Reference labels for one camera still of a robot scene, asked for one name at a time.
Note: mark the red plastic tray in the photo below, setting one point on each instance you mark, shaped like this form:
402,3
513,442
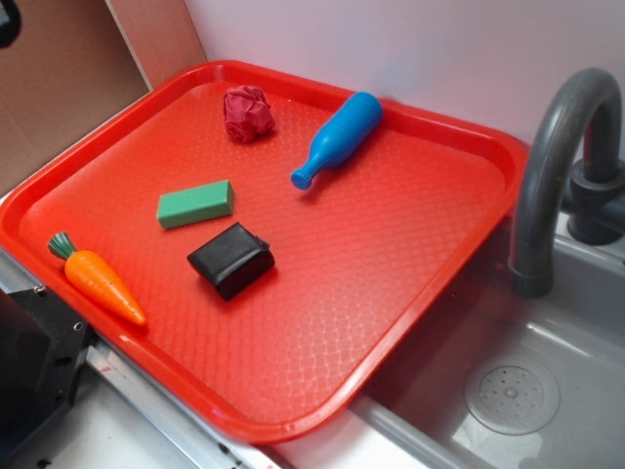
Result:
359,256

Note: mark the black folded pouch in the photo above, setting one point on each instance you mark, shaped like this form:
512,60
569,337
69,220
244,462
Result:
232,260

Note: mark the green rectangular block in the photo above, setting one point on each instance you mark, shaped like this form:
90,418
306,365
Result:
194,205

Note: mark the blue plastic toy bottle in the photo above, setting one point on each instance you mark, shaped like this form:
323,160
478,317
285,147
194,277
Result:
337,139

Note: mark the crumpled red paper ball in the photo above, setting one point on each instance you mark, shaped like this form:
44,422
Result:
247,113

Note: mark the orange toy carrot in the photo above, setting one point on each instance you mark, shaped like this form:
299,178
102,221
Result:
92,275

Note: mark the grey plastic sink basin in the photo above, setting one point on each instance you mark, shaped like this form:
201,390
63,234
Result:
490,380

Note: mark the grey toy faucet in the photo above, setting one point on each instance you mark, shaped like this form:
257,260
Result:
574,167

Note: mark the brown cardboard panel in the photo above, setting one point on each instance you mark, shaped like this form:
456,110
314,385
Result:
74,64

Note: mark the black object top left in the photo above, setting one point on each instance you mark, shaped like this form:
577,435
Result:
10,24

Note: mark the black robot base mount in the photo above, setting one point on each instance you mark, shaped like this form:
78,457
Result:
43,346

